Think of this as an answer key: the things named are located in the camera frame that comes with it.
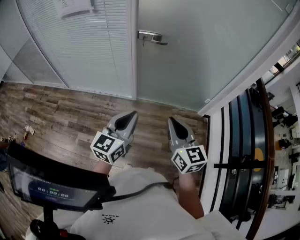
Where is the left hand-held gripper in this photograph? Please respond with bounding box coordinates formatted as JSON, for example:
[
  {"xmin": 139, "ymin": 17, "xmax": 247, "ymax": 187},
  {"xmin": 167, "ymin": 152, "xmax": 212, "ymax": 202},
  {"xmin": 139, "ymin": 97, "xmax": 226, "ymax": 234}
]
[{"xmin": 90, "ymin": 111, "xmax": 139, "ymax": 165}]

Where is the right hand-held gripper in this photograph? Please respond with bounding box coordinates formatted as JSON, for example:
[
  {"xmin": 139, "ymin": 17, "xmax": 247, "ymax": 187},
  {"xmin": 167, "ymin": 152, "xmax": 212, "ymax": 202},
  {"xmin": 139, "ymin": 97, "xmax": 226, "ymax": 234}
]
[{"xmin": 168, "ymin": 117, "xmax": 208, "ymax": 174}]

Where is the frosted glass door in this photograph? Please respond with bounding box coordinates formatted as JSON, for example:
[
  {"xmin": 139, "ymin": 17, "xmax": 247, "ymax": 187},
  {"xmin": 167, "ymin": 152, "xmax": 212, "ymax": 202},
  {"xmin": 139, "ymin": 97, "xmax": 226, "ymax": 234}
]
[{"xmin": 136, "ymin": 0, "xmax": 298, "ymax": 113}]

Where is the silver door lever handle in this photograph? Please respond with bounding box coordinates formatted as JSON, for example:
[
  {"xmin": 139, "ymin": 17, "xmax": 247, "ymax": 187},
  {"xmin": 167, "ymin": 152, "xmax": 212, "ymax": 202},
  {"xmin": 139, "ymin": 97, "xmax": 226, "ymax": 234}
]
[{"xmin": 137, "ymin": 30, "xmax": 169, "ymax": 46}]

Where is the person's right forearm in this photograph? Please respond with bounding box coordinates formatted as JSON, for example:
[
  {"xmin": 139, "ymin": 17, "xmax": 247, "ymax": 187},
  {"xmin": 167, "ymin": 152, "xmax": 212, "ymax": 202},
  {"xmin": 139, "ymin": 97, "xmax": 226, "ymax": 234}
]
[{"xmin": 178, "ymin": 172, "xmax": 204, "ymax": 220}]

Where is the person's left forearm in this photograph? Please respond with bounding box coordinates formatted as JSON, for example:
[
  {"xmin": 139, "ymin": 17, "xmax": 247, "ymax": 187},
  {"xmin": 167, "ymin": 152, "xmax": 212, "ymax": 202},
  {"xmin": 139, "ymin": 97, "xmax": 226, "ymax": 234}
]
[{"xmin": 93, "ymin": 160, "xmax": 113, "ymax": 176}]

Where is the black metal stair railing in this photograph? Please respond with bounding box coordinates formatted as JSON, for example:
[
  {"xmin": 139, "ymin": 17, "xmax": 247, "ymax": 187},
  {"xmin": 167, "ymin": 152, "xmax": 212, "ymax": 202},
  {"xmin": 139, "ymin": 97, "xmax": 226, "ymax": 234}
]
[{"xmin": 202, "ymin": 79, "xmax": 270, "ymax": 232}]

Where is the glass partition with blinds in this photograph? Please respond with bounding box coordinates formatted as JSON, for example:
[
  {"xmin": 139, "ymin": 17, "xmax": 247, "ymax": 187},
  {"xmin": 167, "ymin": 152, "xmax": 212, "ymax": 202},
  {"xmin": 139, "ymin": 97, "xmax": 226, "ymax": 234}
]
[{"xmin": 0, "ymin": 0, "xmax": 134, "ymax": 98}]

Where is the black chest-mounted screen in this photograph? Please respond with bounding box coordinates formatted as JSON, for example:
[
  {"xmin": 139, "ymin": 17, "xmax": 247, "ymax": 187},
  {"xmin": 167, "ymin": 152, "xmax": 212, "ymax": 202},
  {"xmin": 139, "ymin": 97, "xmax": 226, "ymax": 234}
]
[{"xmin": 6, "ymin": 142, "xmax": 117, "ymax": 209}]

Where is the yellow round sign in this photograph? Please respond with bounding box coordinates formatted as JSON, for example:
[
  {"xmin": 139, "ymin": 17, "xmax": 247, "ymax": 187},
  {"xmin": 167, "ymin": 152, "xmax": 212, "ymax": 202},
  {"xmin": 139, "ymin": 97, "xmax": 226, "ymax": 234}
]
[{"xmin": 254, "ymin": 147, "xmax": 265, "ymax": 172}]

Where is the brown wooden handrail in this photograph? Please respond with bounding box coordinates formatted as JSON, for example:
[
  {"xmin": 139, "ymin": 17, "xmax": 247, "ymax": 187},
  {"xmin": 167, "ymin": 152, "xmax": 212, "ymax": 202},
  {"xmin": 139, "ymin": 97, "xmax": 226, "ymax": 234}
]
[{"xmin": 255, "ymin": 77, "xmax": 275, "ymax": 240}]

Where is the person's white shirt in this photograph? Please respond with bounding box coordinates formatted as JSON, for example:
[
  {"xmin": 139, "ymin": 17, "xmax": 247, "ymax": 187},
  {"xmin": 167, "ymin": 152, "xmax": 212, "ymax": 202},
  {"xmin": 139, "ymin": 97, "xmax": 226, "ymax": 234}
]
[{"xmin": 25, "ymin": 164, "xmax": 247, "ymax": 240}]

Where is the distant office desks group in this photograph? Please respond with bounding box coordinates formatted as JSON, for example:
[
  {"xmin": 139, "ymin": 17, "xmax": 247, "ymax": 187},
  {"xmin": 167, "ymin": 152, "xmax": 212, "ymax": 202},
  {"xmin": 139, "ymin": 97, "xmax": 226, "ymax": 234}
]
[{"xmin": 267, "ymin": 39, "xmax": 300, "ymax": 211}]

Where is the white paper notice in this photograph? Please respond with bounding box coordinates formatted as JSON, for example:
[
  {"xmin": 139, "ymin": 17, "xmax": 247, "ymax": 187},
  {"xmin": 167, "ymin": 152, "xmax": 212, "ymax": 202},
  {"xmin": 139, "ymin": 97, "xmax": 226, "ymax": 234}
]
[{"xmin": 52, "ymin": 0, "xmax": 99, "ymax": 20}]

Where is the thick black screen cable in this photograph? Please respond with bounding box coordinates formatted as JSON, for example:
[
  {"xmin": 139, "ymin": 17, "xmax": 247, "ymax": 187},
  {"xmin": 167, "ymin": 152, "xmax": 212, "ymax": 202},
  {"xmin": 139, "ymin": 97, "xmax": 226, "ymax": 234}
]
[{"xmin": 109, "ymin": 181, "xmax": 179, "ymax": 202}]

